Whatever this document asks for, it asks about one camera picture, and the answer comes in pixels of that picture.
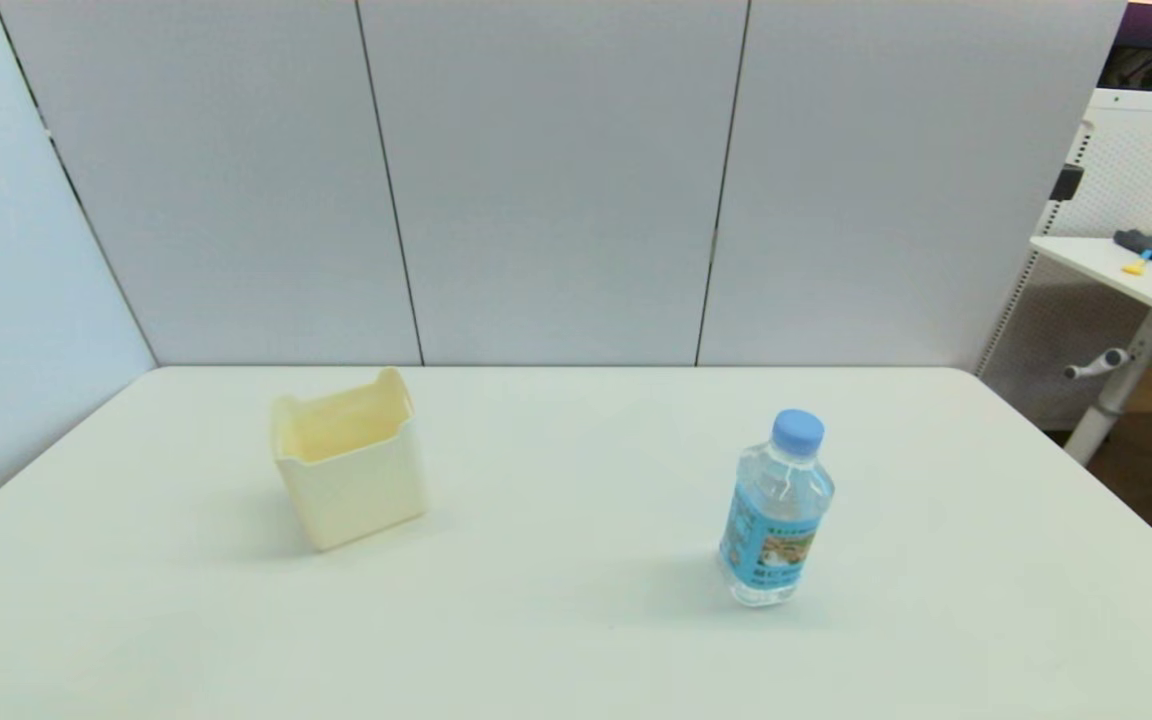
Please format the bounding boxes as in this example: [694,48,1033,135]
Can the clear blue-labelled soda water bottle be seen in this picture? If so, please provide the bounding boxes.
[718,408,836,608]

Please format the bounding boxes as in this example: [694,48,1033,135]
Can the cream plastic storage bin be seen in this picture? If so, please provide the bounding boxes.
[271,367,429,553]

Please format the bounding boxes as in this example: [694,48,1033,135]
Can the white pegboard panel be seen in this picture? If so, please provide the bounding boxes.
[976,88,1152,431]

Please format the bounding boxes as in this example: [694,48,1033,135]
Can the grey desk crank handle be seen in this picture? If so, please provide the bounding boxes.
[1065,347,1134,381]

